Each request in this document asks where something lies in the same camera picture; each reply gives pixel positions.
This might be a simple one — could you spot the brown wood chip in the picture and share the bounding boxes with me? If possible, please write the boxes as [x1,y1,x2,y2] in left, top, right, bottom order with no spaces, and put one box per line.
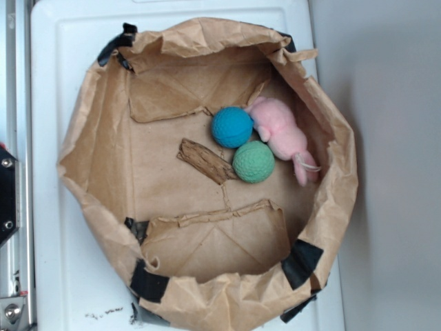
[177,138,238,185]

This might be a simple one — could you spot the green dimpled foam ball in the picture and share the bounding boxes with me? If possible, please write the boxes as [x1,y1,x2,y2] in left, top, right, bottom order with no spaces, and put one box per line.
[232,141,275,183]

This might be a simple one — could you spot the blue dimpled foam ball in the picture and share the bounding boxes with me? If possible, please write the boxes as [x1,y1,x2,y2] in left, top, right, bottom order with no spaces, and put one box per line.
[211,107,254,148]

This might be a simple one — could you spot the pink plush toy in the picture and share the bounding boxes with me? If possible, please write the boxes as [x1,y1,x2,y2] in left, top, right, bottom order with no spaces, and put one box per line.
[245,97,320,187]

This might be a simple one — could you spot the brown paper bag bin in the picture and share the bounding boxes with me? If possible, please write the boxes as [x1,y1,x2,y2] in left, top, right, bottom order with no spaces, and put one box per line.
[57,18,358,330]

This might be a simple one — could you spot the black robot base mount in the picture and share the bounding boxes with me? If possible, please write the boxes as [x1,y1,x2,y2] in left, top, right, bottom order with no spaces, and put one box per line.
[0,143,19,247]

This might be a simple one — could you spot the aluminium frame rail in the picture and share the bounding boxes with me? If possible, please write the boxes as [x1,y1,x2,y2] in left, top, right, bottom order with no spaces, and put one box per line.
[1,1,37,330]

